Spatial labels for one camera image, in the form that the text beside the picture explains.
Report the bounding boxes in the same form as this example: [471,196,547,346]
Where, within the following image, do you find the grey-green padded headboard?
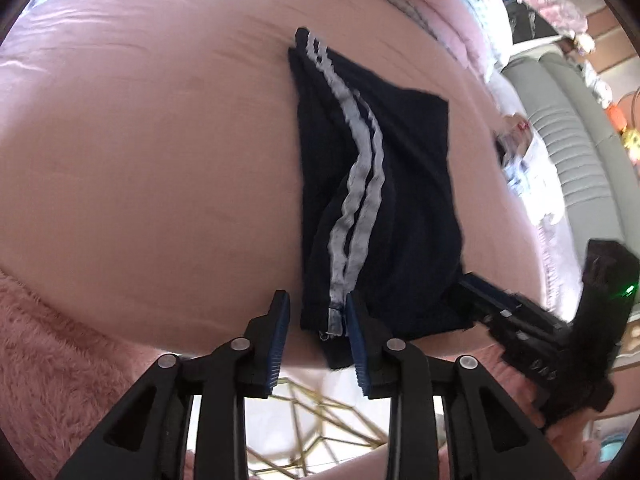
[501,45,640,242]

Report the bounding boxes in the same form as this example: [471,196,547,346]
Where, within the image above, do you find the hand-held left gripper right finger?
[345,291,576,480]

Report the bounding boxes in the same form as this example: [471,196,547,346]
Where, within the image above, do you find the white folded clothes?
[501,142,562,222]

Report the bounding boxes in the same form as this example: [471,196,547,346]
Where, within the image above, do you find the pink fluffy robe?
[0,269,640,480]

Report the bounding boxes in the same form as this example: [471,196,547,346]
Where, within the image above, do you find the orange plush toy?
[607,104,632,130]

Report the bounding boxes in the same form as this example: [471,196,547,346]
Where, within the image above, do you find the white lying plush toy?
[585,62,615,107]

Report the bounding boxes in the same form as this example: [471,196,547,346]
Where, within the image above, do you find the small white and yellow plush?
[562,32,596,58]

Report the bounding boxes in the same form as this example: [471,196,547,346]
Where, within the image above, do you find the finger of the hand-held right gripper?
[456,272,531,312]
[472,304,532,347]

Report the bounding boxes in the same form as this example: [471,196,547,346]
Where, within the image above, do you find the pink printed cloth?
[514,0,592,37]

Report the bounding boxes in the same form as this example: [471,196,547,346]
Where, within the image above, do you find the navy pants with white stripes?
[287,27,477,372]

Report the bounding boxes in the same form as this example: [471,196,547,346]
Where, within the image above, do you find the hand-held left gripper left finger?
[55,290,292,480]

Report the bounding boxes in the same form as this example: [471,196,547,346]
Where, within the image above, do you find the round bed with pink sheet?
[0,0,557,376]

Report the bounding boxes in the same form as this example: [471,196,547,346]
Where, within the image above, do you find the gold wire basket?
[240,376,402,472]

